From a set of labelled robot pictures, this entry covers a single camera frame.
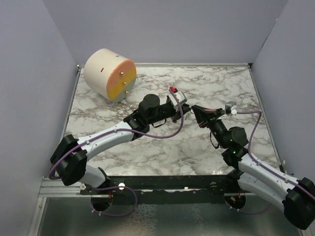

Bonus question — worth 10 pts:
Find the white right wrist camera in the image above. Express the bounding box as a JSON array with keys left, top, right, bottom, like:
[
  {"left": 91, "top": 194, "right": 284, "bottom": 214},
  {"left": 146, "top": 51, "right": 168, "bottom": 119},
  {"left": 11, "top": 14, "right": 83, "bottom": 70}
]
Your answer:
[{"left": 224, "top": 101, "right": 237, "bottom": 116}]

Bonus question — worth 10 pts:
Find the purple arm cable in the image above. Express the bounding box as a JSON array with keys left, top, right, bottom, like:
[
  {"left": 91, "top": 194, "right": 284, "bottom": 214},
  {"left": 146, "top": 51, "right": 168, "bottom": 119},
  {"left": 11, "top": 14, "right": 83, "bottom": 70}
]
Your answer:
[
  {"left": 48, "top": 94, "right": 184, "bottom": 217},
  {"left": 236, "top": 110, "right": 315, "bottom": 214}
]

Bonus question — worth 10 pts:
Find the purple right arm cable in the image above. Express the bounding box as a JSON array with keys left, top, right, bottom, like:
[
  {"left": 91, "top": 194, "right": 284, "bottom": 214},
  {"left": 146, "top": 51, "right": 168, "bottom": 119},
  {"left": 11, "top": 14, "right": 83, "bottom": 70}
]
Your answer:
[{"left": 236, "top": 110, "right": 315, "bottom": 214}]

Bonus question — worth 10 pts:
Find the aluminium table frame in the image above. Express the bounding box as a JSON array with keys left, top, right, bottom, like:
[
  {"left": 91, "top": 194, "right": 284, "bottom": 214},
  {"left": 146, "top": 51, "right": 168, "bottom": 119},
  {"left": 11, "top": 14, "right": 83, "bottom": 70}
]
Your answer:
[{"left": 30, "top": 64, "right": 315, "bottom": 236}]

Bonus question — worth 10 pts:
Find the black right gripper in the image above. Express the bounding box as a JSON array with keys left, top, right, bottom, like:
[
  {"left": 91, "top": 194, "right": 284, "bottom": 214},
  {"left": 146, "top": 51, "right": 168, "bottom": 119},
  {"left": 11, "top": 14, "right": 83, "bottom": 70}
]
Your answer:
[{"left": 192, "top": 105, "right": 228, "bottom": 148}]

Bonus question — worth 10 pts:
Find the cream cylinder with coloured face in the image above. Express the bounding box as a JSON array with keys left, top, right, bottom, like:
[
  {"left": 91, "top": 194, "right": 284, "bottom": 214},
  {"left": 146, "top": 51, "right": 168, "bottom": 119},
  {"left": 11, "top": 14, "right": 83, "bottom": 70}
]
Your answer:
[{"left": 84, "top": 49, "right": 137, "bottom": 103}]

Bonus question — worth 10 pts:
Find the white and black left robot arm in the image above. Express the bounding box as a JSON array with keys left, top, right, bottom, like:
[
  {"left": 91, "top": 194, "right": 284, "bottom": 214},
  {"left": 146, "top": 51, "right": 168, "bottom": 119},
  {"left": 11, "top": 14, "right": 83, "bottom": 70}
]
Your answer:
[{"left": 48, "top": 91, "right": 190, "bottom": 194}]

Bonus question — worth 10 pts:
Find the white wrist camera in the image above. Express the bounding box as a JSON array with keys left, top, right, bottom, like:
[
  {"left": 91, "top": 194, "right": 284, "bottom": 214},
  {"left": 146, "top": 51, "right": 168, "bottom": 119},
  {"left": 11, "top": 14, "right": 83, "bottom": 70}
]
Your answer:
[
  {"left": 224, "top": 101, "right": 237, "bottom": 116},
  {"left": 169, "top": 87, "right": 188, "bottom": 111}
]

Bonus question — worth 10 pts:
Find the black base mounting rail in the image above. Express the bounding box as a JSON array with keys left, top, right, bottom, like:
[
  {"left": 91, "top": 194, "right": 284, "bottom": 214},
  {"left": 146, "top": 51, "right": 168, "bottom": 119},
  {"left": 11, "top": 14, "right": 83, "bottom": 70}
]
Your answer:
[{"left": 80, "top": 170, "right": 242, "bottom": 205}]

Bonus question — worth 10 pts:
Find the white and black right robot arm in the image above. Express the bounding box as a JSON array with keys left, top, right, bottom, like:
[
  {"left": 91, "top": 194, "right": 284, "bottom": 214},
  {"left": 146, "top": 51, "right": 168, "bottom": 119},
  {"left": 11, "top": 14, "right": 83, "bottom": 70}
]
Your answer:
[{"left": 192, "top": 105, "right": 315, "bottom": 230}]

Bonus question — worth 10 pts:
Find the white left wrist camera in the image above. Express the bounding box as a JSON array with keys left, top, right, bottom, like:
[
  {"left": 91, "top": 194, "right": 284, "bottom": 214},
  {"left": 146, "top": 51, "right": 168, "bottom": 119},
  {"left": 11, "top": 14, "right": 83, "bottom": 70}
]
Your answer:
[{"left": 169, "top": 87, "right": 188, "bottom": 111}]

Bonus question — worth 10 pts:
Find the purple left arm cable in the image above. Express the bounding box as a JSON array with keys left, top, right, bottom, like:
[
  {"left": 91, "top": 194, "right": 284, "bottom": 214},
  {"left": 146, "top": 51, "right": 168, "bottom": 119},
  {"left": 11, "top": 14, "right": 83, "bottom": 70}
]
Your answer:
[{"left": 48, "top": 94, "right": 184, "bottom": 217}]

